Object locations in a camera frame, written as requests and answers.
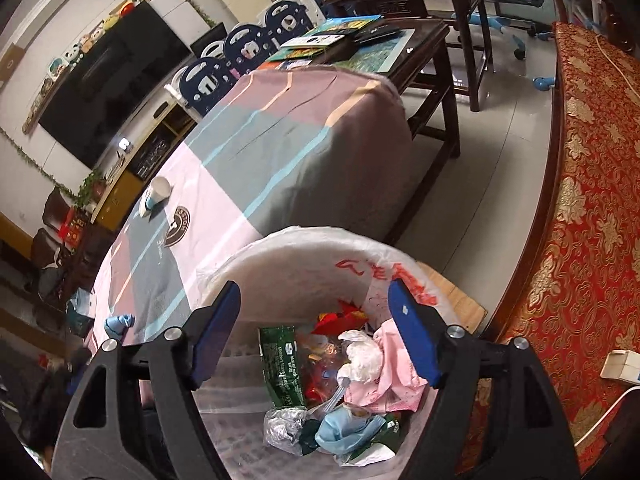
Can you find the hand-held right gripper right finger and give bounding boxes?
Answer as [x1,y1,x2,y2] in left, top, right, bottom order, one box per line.
[387,279,581,480]

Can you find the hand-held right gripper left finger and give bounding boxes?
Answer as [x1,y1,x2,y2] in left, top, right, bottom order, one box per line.
[52,280,243,480]

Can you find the dark green snack packet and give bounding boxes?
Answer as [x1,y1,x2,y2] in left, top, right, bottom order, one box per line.
[257,325,309,409]

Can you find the red snack packet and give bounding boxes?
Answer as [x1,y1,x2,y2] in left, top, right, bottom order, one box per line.
[305,300,372,401]

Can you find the clear plastic wrapper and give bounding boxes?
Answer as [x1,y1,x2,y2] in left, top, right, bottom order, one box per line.
[295,330,347,411]

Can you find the white trash bin with liner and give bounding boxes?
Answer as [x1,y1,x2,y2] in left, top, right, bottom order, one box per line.
[197,225,453,472]

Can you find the silver foil wrapper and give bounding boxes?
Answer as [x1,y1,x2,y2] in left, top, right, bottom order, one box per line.
[262,407,309,449]

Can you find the blue face mask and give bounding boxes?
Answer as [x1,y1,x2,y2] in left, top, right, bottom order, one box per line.
[315,406,389,456]

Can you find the dark green paper bag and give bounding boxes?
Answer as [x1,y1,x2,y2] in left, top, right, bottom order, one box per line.
[65,287,99,337]

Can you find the blue crumpled cloth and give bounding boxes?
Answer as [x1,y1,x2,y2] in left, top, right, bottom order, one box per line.
[104,312,136,342]

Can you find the wooden armchair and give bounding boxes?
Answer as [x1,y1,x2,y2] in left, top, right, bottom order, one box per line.
[42,187,97,261]
[27,227,72,312]

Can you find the blue white paper cup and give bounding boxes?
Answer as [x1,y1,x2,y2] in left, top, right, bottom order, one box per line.
[137,176,174,219]

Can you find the red gift box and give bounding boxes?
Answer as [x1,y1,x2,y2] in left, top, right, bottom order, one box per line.
[60,209,94,249]

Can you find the wooden television cabinet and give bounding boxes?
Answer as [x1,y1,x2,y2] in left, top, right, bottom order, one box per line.
[90,100,202,234]

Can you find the black audio receiver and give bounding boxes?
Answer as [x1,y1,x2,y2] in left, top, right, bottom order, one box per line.
[135,140,169,179]

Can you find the potted plant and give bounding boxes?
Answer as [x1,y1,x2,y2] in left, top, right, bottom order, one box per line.
[75,170,109,211]

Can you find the plaid tablecloth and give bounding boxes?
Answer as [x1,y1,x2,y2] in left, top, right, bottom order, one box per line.
[85,67,414,347]

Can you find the red gold sofa cushion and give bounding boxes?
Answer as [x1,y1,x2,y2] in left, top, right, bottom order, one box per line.
[457,22,640,476]

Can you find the dark wooden coffee table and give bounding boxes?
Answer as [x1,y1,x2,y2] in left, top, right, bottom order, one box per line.
[310,17,463,247]

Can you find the flat screen television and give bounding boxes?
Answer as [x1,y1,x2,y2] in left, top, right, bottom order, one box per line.
[37,0,194,171]

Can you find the black monitor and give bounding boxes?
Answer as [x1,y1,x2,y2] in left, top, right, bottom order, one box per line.
[190,22,229,59]

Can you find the pile of picture books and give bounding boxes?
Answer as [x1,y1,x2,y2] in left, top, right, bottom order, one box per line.
[265,15,417,74]

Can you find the row of plush toys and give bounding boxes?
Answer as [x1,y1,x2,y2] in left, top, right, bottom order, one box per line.
[47,0,139,82]

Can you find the dark wooden side table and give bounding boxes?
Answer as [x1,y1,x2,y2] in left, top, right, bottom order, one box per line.
[320,0,497,114]

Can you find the white cable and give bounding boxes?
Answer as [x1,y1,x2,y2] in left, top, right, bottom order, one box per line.
[582,22,640,79]

